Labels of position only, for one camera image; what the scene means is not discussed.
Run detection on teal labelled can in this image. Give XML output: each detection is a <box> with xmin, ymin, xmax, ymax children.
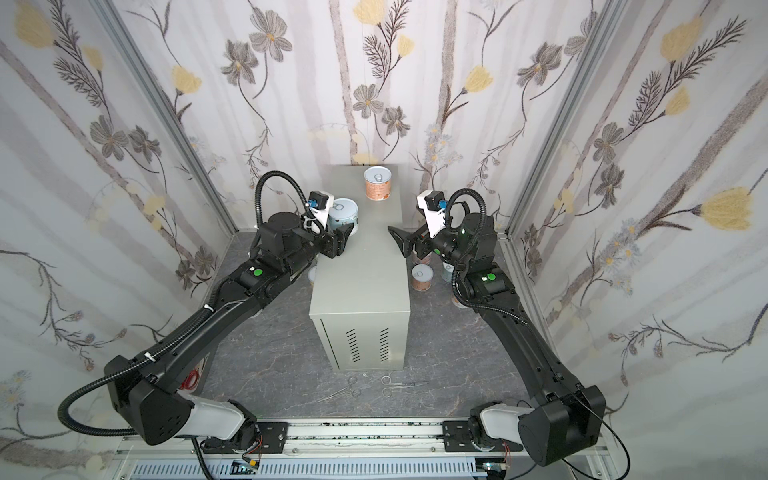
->
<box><xmin>328</xmin><ymin>198</ymin><xmax>359</xmax><ymax>235</ymax></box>

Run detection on orange labelled can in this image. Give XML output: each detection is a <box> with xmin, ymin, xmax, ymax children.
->
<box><xmin>364</xmin><ymin>166</ymin><xmax>392</xmax><ymax>201</ymax></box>

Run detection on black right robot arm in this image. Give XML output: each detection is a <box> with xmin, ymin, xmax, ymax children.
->
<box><xmin>388</xmin><ymin>188</ymin><xmax>606</xmax><ymax>466</ymax></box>

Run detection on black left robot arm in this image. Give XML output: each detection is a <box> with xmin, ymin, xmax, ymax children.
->
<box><xmin>57</xmin><ymin>170</ymin><xmax>353</xmax><ymax>445</ymax></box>

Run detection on pale teal can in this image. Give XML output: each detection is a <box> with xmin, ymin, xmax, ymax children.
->
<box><xmin>441</xmin><ymin>262</ymin><xmax>455</xmax><ymax>283</ymax></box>

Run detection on brown labelled can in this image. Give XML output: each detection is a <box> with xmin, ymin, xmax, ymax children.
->
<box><xmin>411</xmin><ymin>264</ymin><xmax>434</xmax><ymax>292</ymax></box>

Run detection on grey metal cabinet box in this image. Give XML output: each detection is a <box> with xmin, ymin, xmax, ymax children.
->
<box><xmin>309</xmin><ymin>166</ymin><xmax>411</xmax><ymax>371</ymax></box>

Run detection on right steel scissors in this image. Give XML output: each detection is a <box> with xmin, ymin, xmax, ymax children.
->
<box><xmin>380</xmin><ymin>375</ymin><xmax>429</xmax><ymax>397</ymax></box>

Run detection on steel scissors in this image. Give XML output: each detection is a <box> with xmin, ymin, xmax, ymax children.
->
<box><xmin>380</xmin><ymin>375</ymin><xmax>429</xmax><ymax>397</ymax></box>
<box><xmin>320</xmin><ymin>376</ymin><xmax>361</xmax><ymax>402</ymax></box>

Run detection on left steel scissors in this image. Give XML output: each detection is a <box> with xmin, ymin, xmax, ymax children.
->
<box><xmin>320</xmin><ymin>376</ymin><xmax>361</xmax><ymax>402</ymax></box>

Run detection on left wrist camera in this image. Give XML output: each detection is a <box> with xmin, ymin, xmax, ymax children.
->
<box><xmin>306</xmin><ymin>191</ymin><xmax>335</xmax><ymax>233</ymax></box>

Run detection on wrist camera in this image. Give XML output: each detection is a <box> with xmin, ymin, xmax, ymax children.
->
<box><xmin>417</xmin><ymin>190</ymin><xmax>447</xmax><ymax>238</ymax></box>
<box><xmin>306</xmin><ymin>191</ymin><xmax>335</xmax><ymax>233</ymax></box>

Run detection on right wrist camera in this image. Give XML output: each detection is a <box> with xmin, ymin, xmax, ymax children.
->
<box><xmin>417</xmin><ymin>190</ymin><xmax>447</xmax><ymax>238</ymax></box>

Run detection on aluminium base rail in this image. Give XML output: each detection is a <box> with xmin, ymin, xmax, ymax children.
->
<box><xmin>105</xmin><ymin>418</ymin><xmax>620</xmax><ymax>479</ymax></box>

